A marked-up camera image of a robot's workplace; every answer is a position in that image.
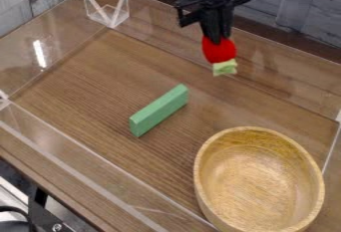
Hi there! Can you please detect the black table leg mount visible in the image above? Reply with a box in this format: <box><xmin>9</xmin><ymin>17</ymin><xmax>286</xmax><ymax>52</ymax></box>
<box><xmin>0</xmin><ymin>187</ymin><xmax>74</xmax><ymax>232</ymax></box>

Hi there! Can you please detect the wooden bowl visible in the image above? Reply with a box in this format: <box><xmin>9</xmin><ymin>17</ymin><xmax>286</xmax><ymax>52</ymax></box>
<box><xmin>192</xmin><ymin>126</ymin><xmax>324</xmax><ymax>232</ymax></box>

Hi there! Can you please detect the clear acrylic corner bracket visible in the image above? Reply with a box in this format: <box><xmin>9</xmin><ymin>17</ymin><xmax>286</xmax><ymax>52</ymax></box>
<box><xmin>84</xmin><ymin>0</ymin><xmax>129</xmax><ymax>29</ymax></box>

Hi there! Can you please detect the red plush strawberry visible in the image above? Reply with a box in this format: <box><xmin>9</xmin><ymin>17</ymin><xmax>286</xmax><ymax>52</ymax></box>
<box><xmin>200</xmin><ymin>36</ymin><xmax>236</xmax><ymax>77</ymax></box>

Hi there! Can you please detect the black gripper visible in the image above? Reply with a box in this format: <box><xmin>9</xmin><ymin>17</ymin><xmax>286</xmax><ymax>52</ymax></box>
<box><xmin>173</xmin><ymin>0</ymin><xmax>249</xmax><ymax>45</ymax></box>

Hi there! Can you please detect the green rectangular block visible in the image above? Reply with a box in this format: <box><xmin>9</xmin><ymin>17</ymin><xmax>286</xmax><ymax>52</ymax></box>
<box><xmin>129</xmin><ymin>84</ymin><xmax>188</xmax><ymax>137</ymax></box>

